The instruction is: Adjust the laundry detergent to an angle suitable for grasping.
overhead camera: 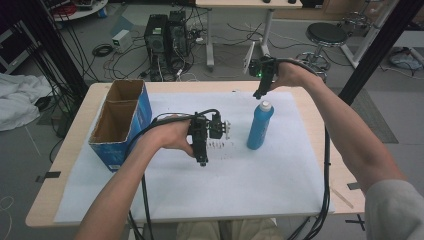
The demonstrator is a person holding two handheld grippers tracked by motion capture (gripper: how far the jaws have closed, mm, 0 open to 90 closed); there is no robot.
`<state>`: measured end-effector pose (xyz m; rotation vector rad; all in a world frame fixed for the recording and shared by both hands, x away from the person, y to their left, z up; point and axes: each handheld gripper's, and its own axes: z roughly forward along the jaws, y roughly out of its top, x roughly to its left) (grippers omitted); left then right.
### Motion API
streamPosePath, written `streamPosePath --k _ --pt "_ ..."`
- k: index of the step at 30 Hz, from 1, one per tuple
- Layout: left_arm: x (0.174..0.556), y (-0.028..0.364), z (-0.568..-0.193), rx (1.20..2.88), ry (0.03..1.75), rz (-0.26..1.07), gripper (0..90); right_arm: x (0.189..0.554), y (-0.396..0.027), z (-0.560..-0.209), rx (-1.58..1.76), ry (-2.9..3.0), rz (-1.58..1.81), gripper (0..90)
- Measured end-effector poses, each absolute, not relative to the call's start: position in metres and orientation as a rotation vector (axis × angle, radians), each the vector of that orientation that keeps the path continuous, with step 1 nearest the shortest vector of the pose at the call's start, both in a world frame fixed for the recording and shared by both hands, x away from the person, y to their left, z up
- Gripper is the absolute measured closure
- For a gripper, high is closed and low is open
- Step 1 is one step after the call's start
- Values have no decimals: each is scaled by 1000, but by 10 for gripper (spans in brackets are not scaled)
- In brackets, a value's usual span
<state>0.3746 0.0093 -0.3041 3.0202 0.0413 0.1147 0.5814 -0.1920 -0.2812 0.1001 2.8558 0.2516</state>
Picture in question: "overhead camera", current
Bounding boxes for round white table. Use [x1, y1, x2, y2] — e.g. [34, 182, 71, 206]
[43, 0, 109, 23]

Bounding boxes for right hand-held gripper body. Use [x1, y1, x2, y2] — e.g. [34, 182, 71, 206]
[244, 41, 279, 85]

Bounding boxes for white metal frame leg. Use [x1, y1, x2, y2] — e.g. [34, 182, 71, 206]
[339, 0, 401, 69]

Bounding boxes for black metal post with cables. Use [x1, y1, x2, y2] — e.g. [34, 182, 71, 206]
[19, 0, 89, 101]

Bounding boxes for blue and white bundle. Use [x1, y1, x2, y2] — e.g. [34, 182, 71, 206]
[389, 48, 424, 71]

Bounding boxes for black computer tower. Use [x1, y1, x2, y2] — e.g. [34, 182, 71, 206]
[143, 13, 169, 66]
[166, 10, 190, 64]

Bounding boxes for person's left hand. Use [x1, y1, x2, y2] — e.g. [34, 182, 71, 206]
[146, 116, 196, 159]

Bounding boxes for white floor cord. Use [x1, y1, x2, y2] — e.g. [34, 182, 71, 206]
[0, 195, 16, 240]

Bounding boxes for person's right hand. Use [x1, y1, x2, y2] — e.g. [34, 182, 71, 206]
[270, 61, 321, 93]

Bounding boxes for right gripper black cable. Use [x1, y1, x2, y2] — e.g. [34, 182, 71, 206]
[276, 58, 333, 240]

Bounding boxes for dark shelf unit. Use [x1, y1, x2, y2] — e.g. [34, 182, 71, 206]
[0, 21, 41, 75]

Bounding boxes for grey floor mat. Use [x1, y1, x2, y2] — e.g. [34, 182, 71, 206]
[331, 87, 399, 144]

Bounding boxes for white desk with legs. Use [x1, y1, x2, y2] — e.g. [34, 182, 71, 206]
[194, 0, 304, 71]

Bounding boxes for white crumpled cloth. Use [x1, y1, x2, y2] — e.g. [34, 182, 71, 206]
[0, 72, 53, 132]

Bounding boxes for chrome stool base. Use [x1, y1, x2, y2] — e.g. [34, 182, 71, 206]
[338, 9, 373, 29]

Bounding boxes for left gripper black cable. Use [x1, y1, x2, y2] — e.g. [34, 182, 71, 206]
[124, 108, 223, 240]

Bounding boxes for blue cardboard box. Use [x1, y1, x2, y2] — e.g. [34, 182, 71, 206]
[88, 79, 153, 173]

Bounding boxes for coiled black cable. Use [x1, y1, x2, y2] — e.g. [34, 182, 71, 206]
[91, 43, 114, 58]

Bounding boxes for blue bottle with white cap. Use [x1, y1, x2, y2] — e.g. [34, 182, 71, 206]
[246, 99, 275, 151]

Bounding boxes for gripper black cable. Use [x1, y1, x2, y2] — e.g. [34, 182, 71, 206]
[124, 108, 223, 240]
[276, 58, 333, 240]

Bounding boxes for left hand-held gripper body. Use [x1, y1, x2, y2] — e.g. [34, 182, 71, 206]
[189, 111, 232, 148]

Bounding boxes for small white box device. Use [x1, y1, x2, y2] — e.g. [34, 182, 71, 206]
[111, 29, 133, 54]

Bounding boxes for black round stool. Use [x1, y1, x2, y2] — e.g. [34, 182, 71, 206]
[294, 22, 349, 83]

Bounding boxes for person's legs in khaki trousers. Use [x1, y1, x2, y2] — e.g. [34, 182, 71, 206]
[175, 218, 284, 240]

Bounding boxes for grey sleeve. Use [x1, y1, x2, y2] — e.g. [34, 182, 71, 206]
[364, 179, 424, 240]

